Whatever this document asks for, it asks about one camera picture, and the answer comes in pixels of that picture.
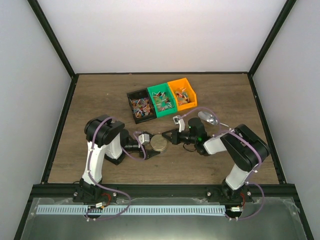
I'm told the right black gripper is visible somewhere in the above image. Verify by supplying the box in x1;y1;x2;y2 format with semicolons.
162;129;197;146

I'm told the cream jar lid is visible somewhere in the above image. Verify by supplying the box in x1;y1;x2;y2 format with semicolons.
150;134;168;149

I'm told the green candy bin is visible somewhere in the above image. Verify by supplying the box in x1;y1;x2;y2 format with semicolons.
147;83;178;118

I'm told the metal scoop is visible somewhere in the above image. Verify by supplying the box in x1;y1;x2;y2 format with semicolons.
197;111;229;127

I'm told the orange candy bin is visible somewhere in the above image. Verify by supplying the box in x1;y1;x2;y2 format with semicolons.
167;77;198;112

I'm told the black candy bin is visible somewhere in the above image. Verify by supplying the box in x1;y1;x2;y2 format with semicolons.
126;88;157;124

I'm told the clear plastic jar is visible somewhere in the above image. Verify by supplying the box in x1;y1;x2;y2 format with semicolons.
153;147;167;153

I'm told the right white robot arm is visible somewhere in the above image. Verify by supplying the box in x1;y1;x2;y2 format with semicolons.
161;117;271;202

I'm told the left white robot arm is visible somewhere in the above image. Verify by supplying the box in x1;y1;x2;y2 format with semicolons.
79;114;161;202

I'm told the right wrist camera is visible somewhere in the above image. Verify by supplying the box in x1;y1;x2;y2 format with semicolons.
172;115;185;132

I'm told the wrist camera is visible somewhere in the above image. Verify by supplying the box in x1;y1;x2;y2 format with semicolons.
172;115;185;132
138;133;150;146

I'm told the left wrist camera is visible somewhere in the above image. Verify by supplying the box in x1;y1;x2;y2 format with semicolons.
138;133;150;146

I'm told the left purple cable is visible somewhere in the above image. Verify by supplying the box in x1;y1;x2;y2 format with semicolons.
85;116;148;222

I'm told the purple cable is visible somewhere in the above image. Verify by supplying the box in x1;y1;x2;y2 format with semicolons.
179;106;266;221
85;116;148;222

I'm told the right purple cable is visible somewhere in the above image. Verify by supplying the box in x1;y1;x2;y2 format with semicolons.
179;106;266;221

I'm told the black front frame beam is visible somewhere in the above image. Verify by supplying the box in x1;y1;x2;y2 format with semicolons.
29;183;297;200

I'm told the light blue slotted rail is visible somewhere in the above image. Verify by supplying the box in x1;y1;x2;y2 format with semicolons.
36;204;226;216

